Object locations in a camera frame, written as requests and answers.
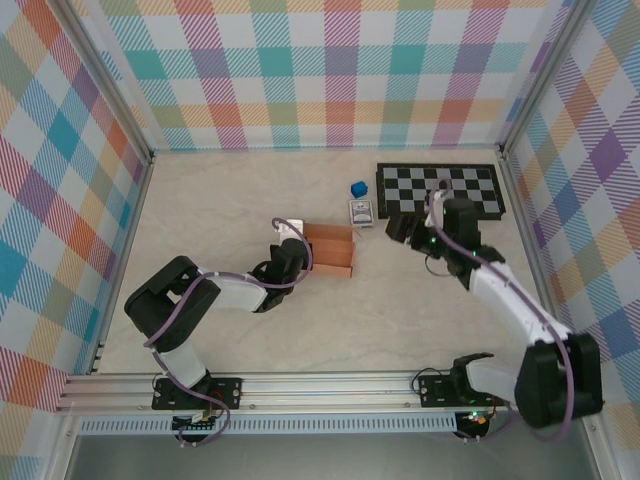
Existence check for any pink paper box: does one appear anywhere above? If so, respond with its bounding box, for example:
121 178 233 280
302 223 357 280

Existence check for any blue playing cards pack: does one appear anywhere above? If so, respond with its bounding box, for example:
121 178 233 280
348 198 375 230

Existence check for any black grey chessboard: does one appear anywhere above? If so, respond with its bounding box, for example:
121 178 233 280
374 162 506 222

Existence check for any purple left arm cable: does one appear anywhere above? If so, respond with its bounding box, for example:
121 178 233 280
143 217 315 448

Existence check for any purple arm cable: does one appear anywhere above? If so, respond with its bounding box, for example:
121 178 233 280
424 179 575 445
143 217 315 448

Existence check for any aluminium frame side rail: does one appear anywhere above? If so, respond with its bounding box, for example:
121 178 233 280
498 147 575 371
85 152 157 376

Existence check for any wide aluminium mounting rail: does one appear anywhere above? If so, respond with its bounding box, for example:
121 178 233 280
54 369 609 415

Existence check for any thin aluminium wall rail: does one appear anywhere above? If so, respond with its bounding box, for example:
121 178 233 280
151 146 502 154

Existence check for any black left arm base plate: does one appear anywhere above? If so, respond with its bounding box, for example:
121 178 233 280
152 377 244 412

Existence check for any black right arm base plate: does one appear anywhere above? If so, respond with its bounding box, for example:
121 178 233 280
418 374 510 409

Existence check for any perforated metal cable tray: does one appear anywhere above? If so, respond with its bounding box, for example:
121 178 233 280
78 417 460 436

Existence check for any aluminium frame post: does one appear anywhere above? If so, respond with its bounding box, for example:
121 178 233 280
497 0 599 161
47 0 157 166

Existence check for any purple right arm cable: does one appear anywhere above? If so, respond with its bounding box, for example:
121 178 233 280
424 179 575 445

